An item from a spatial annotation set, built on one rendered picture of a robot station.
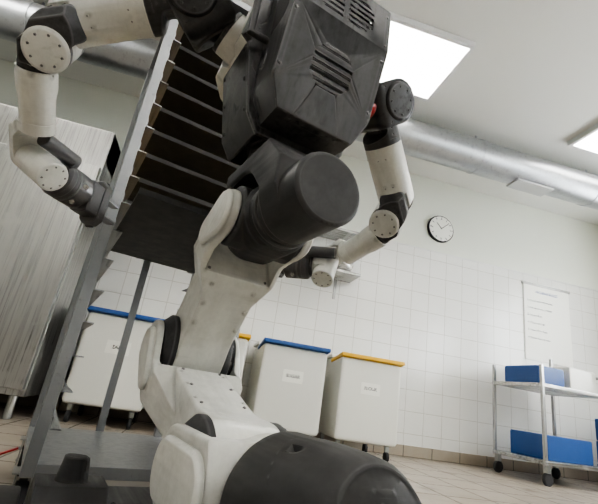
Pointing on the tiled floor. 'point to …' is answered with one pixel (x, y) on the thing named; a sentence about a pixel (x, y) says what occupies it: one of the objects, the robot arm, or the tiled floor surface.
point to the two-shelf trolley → (554, 426)
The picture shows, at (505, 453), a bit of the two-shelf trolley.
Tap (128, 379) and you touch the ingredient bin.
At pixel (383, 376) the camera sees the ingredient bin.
